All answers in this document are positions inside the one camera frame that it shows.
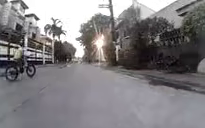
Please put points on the large leafy tree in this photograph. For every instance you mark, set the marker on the large leafy tree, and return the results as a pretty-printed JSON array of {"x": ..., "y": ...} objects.
[{"x": 91, "y": 36}]

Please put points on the utility pole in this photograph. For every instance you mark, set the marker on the utility pole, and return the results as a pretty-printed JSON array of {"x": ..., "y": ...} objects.
[{"x": 111, "y": 30}]

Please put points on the grey asphalt road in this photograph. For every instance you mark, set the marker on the grey asphalt road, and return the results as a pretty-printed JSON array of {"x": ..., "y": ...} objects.
[{"x": 90, "y": 100}]

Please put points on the row of dark bushes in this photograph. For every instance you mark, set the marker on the row of dark bushes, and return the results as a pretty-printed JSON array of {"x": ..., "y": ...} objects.
[{"x": 64, "y": 50}]

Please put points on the palm tree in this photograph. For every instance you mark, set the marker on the palm tree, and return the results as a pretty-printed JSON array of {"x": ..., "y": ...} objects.
[{"x": 54, "y": 30}]

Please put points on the white house with dark fence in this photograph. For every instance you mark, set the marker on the white house with dark fence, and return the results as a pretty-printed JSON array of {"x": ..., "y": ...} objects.
[{"x": 156, "y": 36}]

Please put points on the grey concrete pavement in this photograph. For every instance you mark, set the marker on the grey concrete pavement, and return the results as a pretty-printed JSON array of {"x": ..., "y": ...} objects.
[{"x": 176, "y": 78}]

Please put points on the bicycle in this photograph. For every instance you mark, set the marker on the bicycle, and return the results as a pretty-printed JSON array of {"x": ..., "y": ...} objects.
[{"x": 20, "y": 70}]

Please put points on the person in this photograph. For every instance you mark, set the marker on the person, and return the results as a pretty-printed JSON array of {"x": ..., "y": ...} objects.
[{"x": 19, "y": 55}]

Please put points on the beige multi-storey building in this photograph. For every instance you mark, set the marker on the beige multi-storey building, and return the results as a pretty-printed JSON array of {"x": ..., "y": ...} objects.
[{"x": 13, "y": 20}]

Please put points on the white slatted fence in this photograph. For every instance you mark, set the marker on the white slatted fence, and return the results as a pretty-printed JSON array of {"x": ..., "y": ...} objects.
[{"x": 3, "y": 50}]

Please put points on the leafy tree behind wall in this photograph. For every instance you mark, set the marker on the leafy tree behind wall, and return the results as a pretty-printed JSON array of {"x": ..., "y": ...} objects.
[{"x": 198, "y": 23}]

